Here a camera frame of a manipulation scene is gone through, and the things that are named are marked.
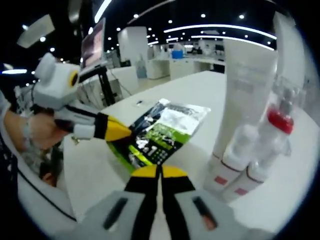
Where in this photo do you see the small white skincare bottle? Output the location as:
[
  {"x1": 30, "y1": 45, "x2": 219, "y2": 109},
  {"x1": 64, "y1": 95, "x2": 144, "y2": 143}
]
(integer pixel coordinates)
[
  {"x1": 202, "y1": 124, "x2": 252, "y2": 194},
  {"x1": 222, "y1": 159, "x2": 270, "y2": 204}
]

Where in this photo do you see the white skincare tube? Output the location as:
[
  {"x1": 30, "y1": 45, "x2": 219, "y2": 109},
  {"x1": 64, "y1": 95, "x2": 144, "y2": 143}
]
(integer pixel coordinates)
[{"x1": 212, "y1": 39, "x2": 279, "y2": 176}]

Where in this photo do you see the white office desk row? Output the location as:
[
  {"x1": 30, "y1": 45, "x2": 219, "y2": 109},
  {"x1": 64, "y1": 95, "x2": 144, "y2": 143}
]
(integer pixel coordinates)
[{"x1": 146, "y1": 56, "x2": 226, "y2": 80}]

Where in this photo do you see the person's left hand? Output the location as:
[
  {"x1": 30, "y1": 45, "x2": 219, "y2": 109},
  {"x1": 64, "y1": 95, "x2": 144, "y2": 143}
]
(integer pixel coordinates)
[{"x1": 26, "y1": 114, "x2": 75, "y2": 151}]

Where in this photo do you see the green black skincare packet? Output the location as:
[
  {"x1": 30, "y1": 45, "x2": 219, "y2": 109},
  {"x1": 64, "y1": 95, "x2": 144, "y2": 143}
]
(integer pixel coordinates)
[{"x1": 106, "y1": 98, "x2": 212, "y2": 174}]

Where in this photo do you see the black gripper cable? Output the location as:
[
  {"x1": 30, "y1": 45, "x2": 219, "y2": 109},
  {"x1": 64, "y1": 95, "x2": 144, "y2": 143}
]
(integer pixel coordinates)
[{"x1": 16, "y1": 171, "x2": 77, "y2": 222}]

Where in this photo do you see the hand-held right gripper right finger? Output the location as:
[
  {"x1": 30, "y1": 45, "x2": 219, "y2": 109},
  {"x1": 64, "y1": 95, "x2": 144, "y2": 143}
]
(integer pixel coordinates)
[{"x1": 161, "y1": 165, "x2": 273, "y2": 240}]

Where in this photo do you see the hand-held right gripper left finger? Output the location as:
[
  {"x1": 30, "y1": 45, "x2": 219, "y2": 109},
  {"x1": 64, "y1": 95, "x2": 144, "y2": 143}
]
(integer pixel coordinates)
[{"x1": 54, "y1": 164, "x2": 160, "y2": 240}]

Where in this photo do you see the person in white shirt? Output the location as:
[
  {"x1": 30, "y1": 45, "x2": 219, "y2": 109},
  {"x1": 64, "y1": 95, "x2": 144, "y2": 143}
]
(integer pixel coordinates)
[{"x1": 0, "y1": 139, "x2": 83, "y2": 240}]

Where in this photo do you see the ceiling air conditioner panel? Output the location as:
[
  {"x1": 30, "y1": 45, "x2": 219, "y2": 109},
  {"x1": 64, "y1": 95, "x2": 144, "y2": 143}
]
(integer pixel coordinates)
[{"x1": 16, "y1": 14, "x2": 56, "y2": 47}]

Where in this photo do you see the red collar skincare spray bottle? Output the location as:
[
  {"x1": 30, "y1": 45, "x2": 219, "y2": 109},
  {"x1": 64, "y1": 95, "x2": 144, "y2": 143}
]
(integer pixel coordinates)
[{"x1": 257, "y1": 77, "x2": 301, "y2": 173}]

